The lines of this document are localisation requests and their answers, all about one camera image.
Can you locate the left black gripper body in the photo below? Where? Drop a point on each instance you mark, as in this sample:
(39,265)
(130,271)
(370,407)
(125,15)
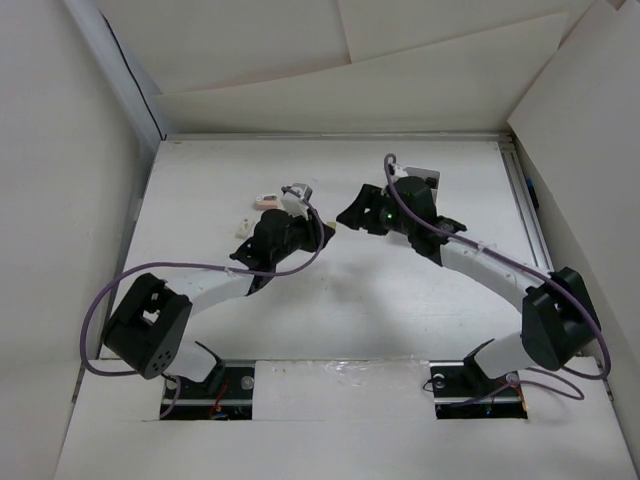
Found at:
(306,237)

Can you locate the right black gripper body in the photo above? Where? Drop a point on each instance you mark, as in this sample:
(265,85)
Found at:
(384,214)

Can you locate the pink white eraser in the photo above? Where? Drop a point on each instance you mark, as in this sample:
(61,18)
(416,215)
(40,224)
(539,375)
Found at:
(266,202)

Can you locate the white small eraser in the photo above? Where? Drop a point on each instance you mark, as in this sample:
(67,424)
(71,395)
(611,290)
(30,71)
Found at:
(244,229)

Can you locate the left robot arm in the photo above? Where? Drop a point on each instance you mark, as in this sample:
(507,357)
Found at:
(147,328)

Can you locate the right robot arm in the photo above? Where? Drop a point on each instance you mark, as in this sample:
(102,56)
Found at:
(558,318)

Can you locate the white divided paper container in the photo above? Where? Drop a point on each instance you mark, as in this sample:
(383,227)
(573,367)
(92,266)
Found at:
(430,177)

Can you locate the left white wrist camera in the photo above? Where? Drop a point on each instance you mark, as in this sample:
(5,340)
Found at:
(294,199)

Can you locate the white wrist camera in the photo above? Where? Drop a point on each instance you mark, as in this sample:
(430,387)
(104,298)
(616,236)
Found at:
(294,199)
(397,171)

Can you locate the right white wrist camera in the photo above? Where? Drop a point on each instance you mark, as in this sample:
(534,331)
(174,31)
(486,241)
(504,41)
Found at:
(397,171)

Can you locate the aluminium frame rail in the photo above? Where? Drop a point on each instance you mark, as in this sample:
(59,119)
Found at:
(537,244)

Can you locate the blue object on rail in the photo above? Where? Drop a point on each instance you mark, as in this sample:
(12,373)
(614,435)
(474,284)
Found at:
(532,193)

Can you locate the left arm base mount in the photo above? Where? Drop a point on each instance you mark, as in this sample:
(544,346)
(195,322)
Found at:
(226,394)

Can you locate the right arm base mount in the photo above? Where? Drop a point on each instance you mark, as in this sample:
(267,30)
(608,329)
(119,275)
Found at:
(462,391)

